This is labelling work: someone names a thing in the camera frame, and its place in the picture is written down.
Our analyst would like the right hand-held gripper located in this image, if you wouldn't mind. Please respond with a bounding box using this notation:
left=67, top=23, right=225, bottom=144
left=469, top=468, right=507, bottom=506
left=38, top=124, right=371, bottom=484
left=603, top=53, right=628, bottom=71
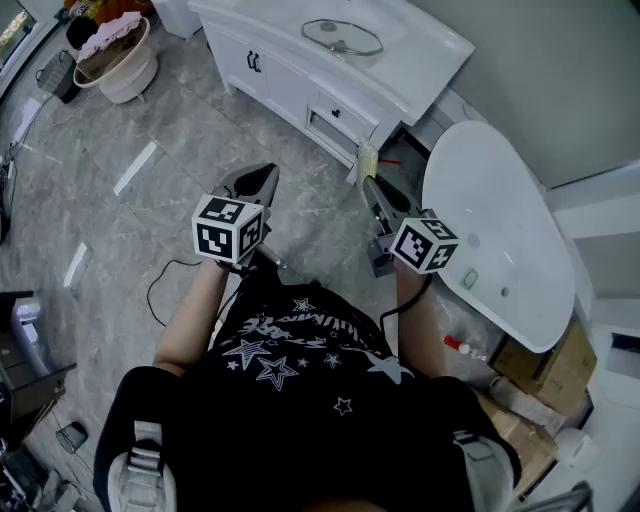
left=362, top=174, right=460, bottom=279

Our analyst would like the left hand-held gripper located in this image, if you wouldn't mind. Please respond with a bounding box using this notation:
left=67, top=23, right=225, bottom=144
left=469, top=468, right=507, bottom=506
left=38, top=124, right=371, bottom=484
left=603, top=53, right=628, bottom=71
left=192, top=162, right=289, bottom=274

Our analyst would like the yellow sponge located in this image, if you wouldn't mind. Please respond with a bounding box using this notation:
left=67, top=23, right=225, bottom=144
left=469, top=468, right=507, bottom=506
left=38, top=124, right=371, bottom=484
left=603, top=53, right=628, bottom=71
left=356, top=141, right=379, bottom=179

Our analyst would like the glass pot lid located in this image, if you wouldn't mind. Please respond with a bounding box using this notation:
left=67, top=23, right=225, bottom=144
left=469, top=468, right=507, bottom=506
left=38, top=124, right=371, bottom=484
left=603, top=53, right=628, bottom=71
left=300, top=18, right=385, bottom=57

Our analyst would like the person's left forearm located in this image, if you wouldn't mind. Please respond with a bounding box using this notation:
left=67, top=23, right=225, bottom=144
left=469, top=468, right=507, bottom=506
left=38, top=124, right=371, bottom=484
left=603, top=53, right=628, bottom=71
left=152, top=257, right=236, bottom=376

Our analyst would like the person's right forearm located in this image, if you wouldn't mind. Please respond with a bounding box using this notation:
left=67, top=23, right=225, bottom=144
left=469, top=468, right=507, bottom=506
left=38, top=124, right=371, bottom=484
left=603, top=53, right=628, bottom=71
left=392, top=259, right=449, bottom=379

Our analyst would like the white loose washbasin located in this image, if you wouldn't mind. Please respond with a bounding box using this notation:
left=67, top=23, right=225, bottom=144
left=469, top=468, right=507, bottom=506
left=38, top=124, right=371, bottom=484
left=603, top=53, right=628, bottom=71
left=421, top=119, right=577, bottom=354

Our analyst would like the white vanity with sink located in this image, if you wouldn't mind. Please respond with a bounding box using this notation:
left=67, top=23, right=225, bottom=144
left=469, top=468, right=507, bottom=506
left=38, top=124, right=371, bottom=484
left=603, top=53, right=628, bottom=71
left=188, top=0, right=476, bottom=171

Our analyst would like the red-capped bottle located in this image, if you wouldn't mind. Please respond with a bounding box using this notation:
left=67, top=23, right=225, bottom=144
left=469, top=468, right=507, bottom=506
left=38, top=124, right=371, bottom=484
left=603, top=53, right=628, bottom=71
left=443, top=334, right=489, bottom=362

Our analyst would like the beige round basket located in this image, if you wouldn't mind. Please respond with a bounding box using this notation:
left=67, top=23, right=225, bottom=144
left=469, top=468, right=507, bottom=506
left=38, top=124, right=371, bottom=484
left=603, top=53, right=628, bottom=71
left=73, top=16, right=159, bottom=105

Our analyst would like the pink cloth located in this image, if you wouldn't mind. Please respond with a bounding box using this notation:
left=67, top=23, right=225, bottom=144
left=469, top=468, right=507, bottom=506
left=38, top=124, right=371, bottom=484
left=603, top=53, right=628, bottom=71
left=77, top=11, right=144, bottom=64

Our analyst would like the orange cloth pile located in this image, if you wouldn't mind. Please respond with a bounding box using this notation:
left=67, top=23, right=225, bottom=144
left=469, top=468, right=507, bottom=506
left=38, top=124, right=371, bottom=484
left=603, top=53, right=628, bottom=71
left=63, top=0, right=154, bottom=26

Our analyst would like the black star-print T-shirt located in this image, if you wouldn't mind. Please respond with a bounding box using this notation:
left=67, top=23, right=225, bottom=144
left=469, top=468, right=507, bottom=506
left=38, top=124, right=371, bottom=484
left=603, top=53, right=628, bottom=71
left=93, top=272, right=524, bottom=512

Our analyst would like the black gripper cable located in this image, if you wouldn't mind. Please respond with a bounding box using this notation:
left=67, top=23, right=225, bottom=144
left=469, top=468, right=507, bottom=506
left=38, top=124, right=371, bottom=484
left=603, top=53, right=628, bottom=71
left=378, top=272, right=434, bottom=351
left=145, top=258, right=202, bottom=329

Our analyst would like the grey harness strap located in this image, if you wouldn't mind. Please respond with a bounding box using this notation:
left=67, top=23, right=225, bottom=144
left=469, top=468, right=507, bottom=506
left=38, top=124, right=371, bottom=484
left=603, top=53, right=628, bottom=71
left=452, top=428, right=515, bottom=512
left=107, top=419, right=177, bottom=512

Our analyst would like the grey metal bracket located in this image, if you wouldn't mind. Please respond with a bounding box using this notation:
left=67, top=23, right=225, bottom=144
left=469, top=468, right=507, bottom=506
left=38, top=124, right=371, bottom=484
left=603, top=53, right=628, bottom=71
left=514, top=481, right=595, bottom=512

